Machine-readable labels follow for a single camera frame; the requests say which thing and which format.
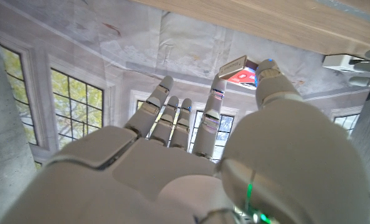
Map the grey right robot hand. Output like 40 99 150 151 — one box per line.
0 58 370 224

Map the red and white matchbox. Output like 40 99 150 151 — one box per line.
218 55 259 91

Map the printed window backdrop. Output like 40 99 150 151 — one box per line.
0 0 370 169

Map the white power strip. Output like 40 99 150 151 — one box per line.
321 54 365 73

